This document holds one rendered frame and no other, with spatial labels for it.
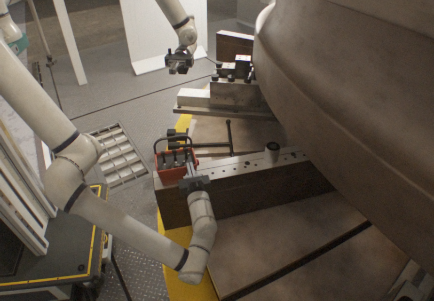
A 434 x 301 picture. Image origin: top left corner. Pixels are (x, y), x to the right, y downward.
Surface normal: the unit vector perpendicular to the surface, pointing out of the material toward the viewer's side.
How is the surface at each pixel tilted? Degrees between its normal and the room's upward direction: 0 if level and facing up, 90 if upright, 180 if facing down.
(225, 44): 90
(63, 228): 0
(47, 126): 69
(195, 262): 34
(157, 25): 90
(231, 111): 0
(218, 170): 0
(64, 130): 61
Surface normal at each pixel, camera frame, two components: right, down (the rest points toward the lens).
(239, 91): -0.14, 0.63
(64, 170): 0.47, -0.57
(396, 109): -0.89, 0.09
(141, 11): 0.56, 0.52
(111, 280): 0.00, -0.77
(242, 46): -0.51, 0.55
